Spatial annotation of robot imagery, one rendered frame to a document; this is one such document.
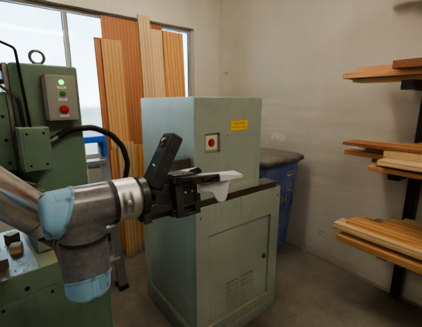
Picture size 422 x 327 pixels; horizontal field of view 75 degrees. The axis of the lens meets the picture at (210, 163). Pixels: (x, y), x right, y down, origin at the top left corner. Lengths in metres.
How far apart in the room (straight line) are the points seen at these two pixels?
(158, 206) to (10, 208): 0.25
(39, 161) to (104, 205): 0.69
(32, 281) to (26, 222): 0.67
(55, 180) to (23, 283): 0.38
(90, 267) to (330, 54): 2.31
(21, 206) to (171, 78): 2.45
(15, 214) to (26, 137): 0.56
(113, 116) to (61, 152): 1.44
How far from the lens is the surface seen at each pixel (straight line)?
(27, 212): 0.59
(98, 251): 0.50
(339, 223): 2.03
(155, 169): 0.52
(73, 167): 1.26
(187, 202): 0.55
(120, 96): 2.66
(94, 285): 0.53
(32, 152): 1.13
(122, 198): 0.48
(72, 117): 1.17
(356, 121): 2.38
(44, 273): 1.25
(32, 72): 1.21
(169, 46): 2.96
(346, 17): 2.52
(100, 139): 2.03
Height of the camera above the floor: 1.39
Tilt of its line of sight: 13 degrees down
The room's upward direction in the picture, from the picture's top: straight up
